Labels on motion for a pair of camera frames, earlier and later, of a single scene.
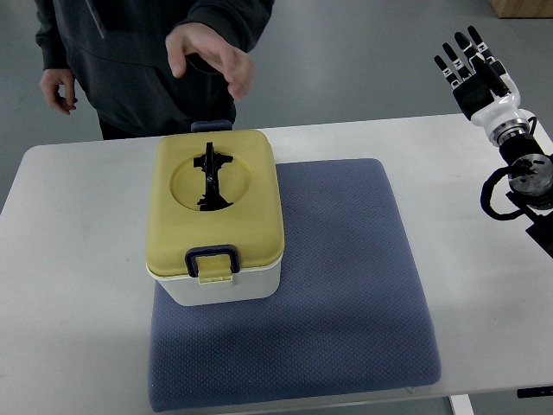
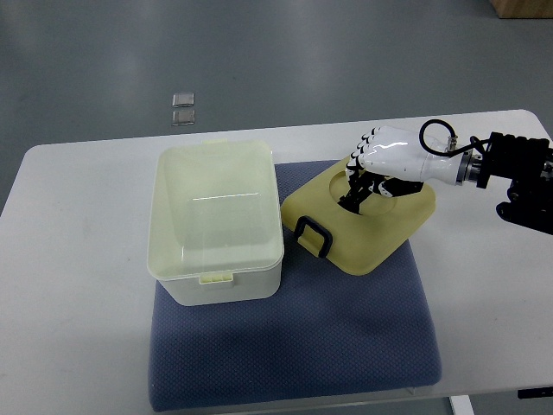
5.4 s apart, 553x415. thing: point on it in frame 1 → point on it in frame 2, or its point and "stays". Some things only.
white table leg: x=461 y=405 stays
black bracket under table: x=535 y=392 stays
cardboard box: x=523 y=9 stays
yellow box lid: x=213 y=188 → x=353 y=242
